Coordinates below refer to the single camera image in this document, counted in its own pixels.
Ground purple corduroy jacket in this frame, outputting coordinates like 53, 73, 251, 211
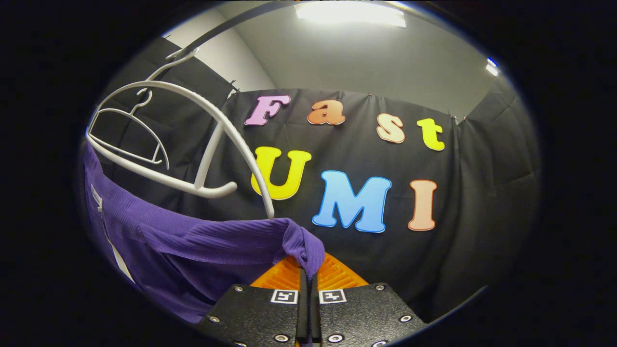
83, 142, 326, 324

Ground long ceiling light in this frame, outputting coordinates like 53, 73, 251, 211
294, 1, 406, 28

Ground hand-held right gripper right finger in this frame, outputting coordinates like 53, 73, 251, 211
308, 253, 428, 347

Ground white clothes hanger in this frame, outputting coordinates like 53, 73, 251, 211
89, 88, 170, 170
86, 46, 276, 220

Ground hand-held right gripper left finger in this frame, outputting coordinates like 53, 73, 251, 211
195, 255, 309, 347

